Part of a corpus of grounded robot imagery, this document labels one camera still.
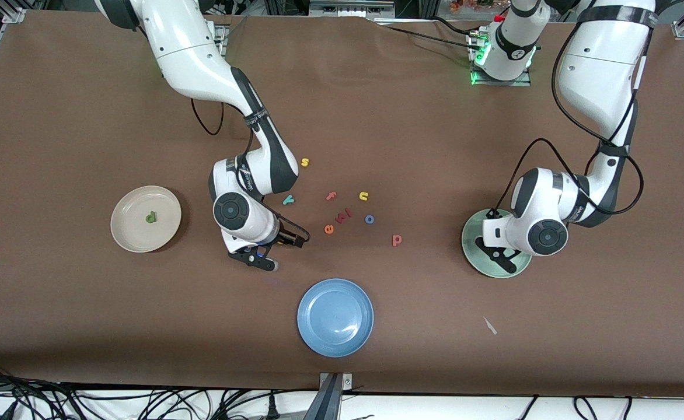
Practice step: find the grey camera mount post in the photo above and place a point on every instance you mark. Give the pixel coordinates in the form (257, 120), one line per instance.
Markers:
(330, 396)

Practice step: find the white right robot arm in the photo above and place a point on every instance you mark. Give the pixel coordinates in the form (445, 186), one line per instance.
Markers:
(190, 52)

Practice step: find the blue round plate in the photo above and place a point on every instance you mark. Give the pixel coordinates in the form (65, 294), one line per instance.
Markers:
(335, 318)

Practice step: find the green round plate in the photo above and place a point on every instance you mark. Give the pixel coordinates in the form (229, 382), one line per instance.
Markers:
(468, 256)

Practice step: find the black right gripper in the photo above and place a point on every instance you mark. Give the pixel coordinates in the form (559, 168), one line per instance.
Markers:
(284, 237)

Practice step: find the orange decoration cluster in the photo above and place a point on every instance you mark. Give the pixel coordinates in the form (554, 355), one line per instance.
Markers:
(470, 4)

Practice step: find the green foam letter d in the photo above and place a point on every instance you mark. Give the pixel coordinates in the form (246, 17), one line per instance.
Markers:
(151, 218)

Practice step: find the beige round plate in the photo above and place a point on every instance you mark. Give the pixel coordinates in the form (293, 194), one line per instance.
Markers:
(138, 233)

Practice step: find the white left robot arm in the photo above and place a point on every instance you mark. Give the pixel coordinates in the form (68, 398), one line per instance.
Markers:
(602, 64)

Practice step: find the table cover sheet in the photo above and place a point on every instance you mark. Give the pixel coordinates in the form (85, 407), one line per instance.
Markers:
(85, 321)

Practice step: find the pink foam letter p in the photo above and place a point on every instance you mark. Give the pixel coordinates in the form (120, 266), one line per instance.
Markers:
(396, 240)

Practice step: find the small white paper scrap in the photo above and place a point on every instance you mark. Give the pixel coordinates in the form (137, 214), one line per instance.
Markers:
(489, 325)

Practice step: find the teal foam letter y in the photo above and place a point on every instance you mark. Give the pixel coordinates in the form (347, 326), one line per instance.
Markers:
(288, 200)

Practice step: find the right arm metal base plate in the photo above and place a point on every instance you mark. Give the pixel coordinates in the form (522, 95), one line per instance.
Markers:
(223, 41)

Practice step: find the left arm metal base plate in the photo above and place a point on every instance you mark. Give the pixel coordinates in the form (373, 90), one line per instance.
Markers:
(523, 83)

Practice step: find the grey power strip box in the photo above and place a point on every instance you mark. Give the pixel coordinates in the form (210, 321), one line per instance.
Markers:
(351, 8)

